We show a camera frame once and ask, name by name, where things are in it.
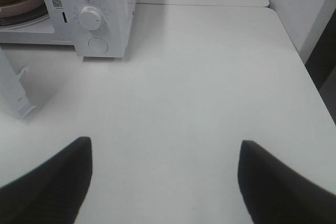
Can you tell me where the white timer knob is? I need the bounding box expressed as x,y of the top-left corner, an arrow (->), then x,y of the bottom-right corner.
79,6 -> 104,31

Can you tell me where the white microwave oven body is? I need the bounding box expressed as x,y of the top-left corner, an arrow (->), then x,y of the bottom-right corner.
1,0 -> 136,58

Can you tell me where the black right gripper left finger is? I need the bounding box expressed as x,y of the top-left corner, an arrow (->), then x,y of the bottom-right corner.
1,137 -> 93,223

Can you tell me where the pink round plate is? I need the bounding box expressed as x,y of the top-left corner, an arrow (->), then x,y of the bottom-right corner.
1,0 -> 45,18

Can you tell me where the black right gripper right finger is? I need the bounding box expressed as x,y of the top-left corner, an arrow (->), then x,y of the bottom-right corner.
237,140 -> 335,223

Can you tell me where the round white door button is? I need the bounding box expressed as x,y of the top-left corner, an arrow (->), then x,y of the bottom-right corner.
88,38 -> 108,54

